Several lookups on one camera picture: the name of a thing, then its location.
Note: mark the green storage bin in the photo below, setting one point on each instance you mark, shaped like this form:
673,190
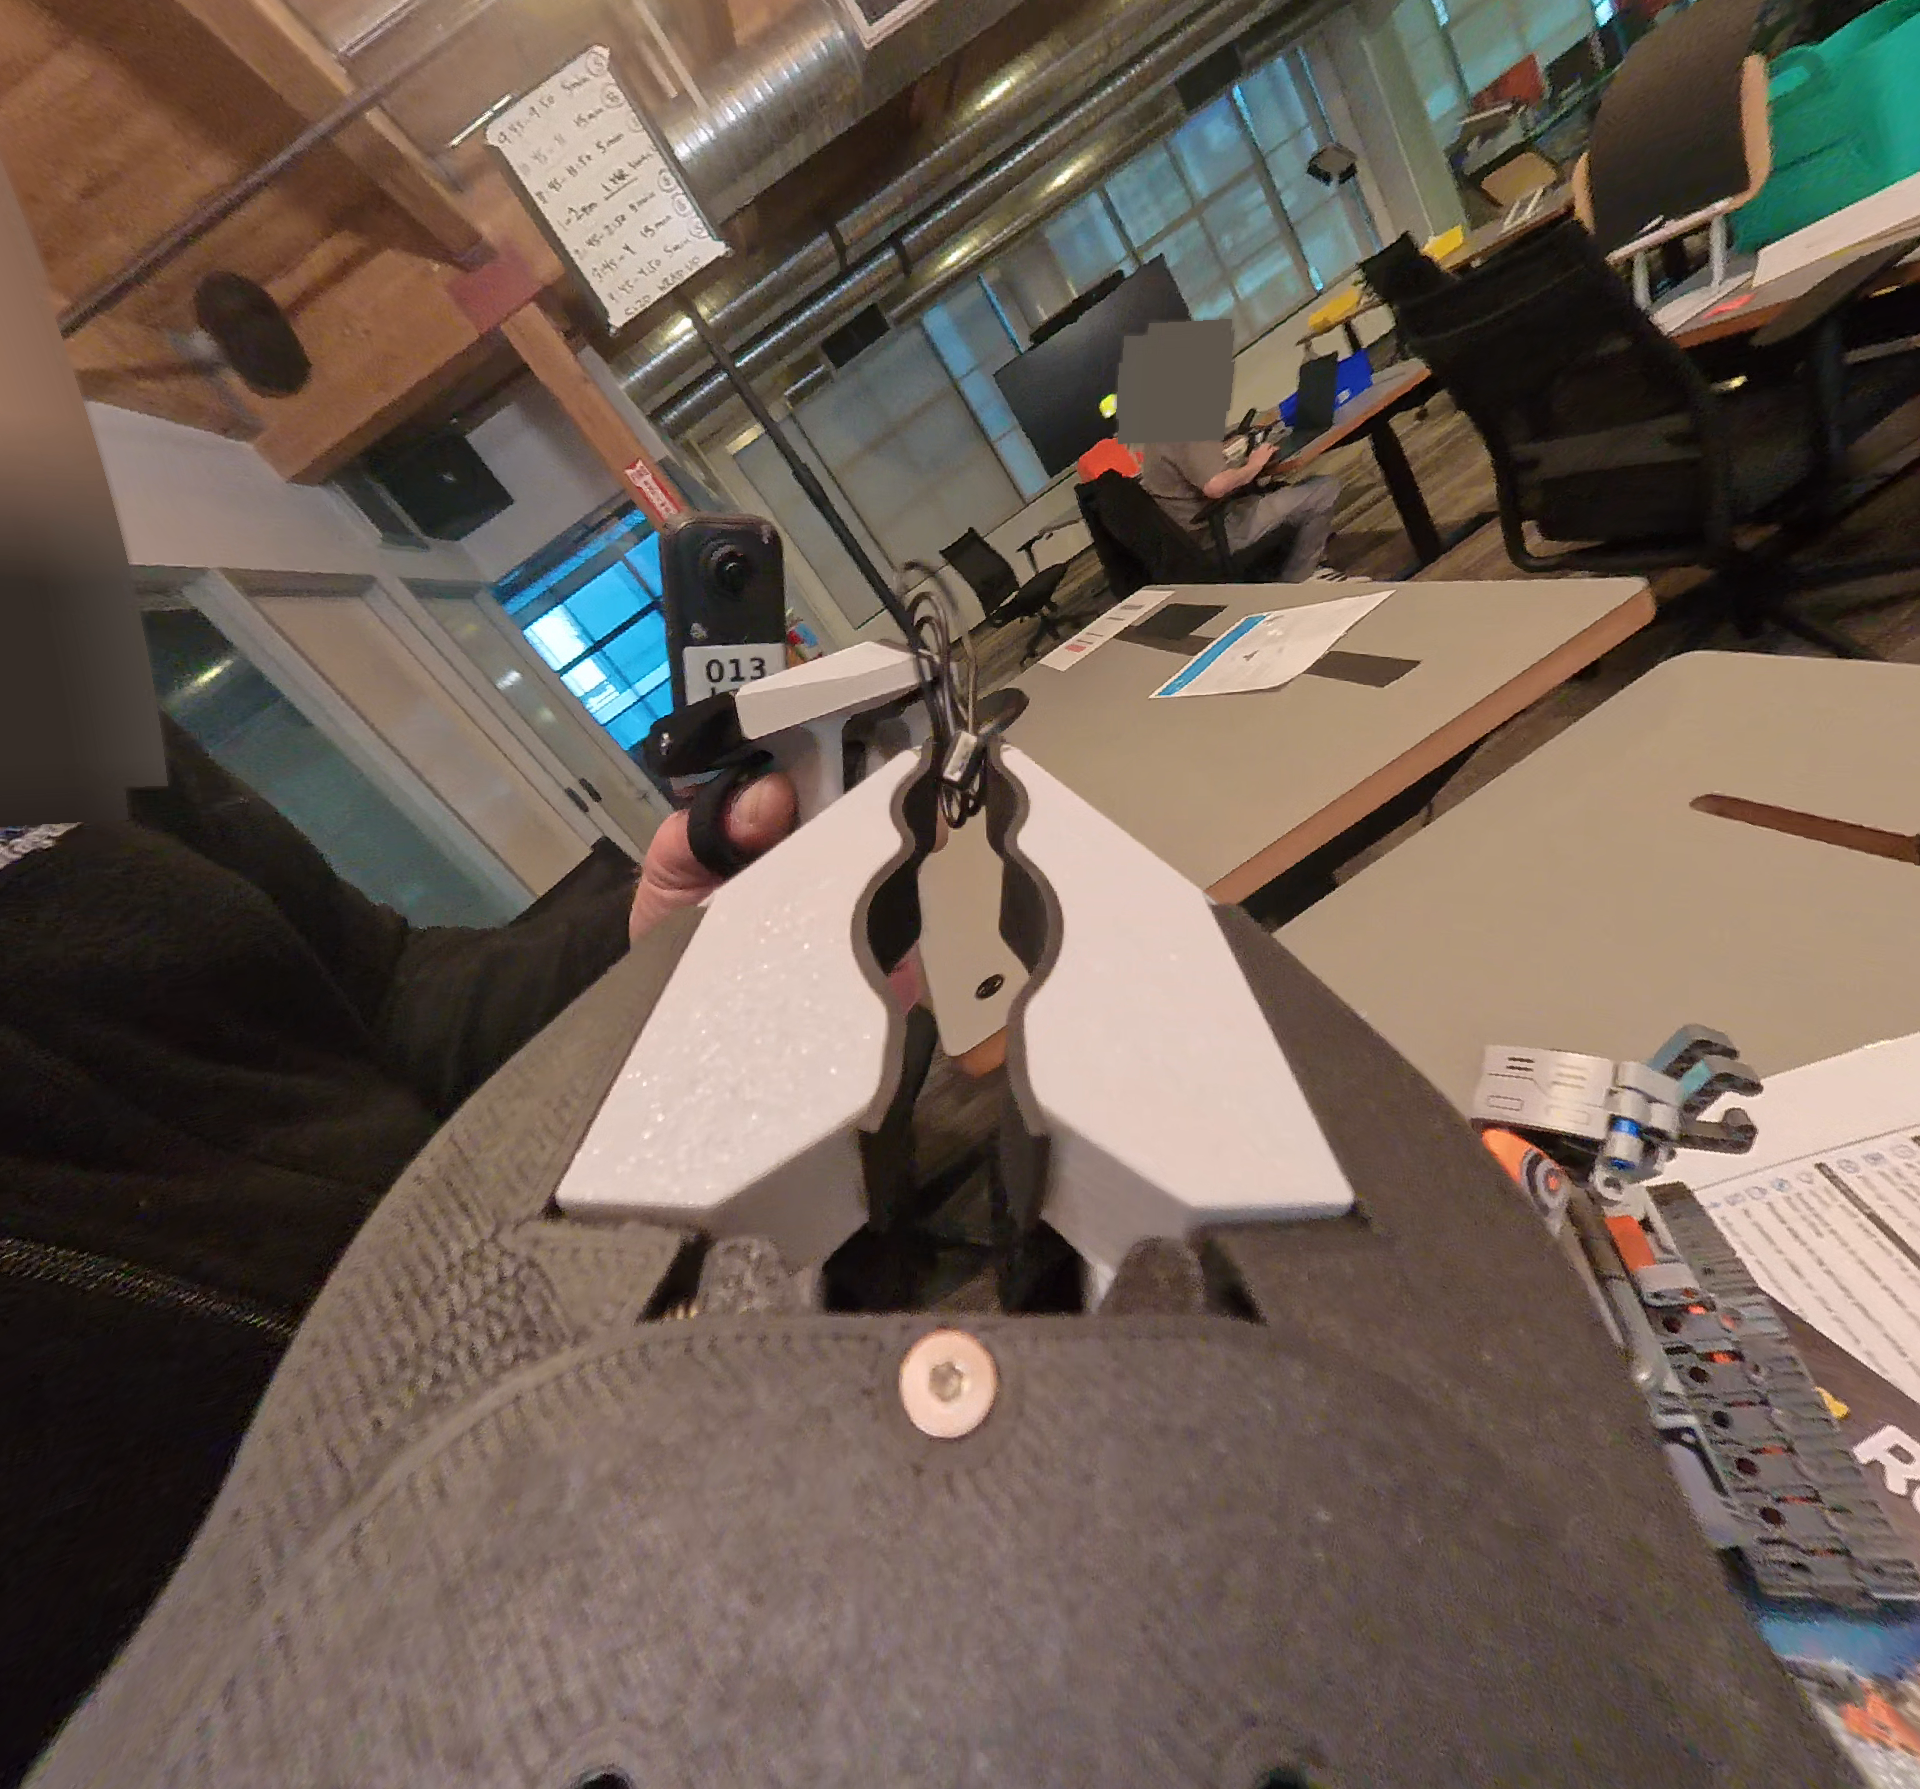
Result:
1848,133

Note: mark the black office chair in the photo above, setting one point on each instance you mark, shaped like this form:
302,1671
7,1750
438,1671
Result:
1567,412

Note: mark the person's dark clothing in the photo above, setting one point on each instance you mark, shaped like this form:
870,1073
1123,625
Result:
181,1274

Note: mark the white instruction sheet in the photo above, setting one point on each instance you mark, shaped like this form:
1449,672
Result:
1848,1221

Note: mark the person's left hand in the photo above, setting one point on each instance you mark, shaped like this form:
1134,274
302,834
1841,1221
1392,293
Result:
684,893

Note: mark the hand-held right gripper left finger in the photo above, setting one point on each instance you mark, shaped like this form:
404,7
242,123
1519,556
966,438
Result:
722,1073

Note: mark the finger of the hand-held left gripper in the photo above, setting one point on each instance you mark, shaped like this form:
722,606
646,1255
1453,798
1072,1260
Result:
840,698

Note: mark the black monitor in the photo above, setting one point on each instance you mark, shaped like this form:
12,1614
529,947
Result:
1066,376

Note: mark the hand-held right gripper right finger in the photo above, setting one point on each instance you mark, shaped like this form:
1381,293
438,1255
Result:
1187,1073

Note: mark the tracked building-block toy robot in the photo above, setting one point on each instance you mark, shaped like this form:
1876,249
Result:
1757,1374

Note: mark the white sign board on stand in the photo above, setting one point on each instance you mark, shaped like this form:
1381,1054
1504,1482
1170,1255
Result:
605,184

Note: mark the white paper sheet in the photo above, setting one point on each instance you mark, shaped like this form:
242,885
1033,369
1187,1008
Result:
1104,625

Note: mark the person's left forearm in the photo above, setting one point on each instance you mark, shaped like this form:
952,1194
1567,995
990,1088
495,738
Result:
495,977

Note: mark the printed paper sheet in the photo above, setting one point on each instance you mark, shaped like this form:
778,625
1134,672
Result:
1278,642

